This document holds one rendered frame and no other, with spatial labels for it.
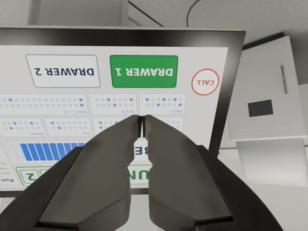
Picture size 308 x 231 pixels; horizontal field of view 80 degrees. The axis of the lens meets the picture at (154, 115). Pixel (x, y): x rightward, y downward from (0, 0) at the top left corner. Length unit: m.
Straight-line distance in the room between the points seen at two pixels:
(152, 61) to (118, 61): 0.05
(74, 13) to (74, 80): 0.18
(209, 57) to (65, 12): 0.29
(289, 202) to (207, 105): 3.42
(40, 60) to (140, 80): 0.14
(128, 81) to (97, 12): 0.19
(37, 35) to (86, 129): 0.15
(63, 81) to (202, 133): 0.23
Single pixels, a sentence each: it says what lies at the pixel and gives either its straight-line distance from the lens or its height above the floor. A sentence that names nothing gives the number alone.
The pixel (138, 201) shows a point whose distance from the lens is 1.49.
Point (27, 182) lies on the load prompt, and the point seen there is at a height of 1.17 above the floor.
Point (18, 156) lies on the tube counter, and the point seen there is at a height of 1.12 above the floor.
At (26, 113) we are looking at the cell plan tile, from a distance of 0.34.
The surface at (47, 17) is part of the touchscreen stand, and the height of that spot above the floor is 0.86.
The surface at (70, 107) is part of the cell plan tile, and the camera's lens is 0.31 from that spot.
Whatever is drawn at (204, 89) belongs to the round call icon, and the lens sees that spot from 0.29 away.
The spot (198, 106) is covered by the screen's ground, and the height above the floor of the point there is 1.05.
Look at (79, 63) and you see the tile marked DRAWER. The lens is 0.28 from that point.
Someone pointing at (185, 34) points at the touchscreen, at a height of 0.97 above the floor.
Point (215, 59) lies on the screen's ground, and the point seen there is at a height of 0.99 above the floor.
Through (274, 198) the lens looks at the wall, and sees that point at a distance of 3.70.
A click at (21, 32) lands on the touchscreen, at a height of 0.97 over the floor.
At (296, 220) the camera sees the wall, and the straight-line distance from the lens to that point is 3.72.
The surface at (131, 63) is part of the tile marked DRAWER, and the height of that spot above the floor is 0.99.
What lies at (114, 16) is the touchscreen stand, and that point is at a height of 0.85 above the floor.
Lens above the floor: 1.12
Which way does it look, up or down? 12 degrees down
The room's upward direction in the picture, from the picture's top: 179 degrees clockwise
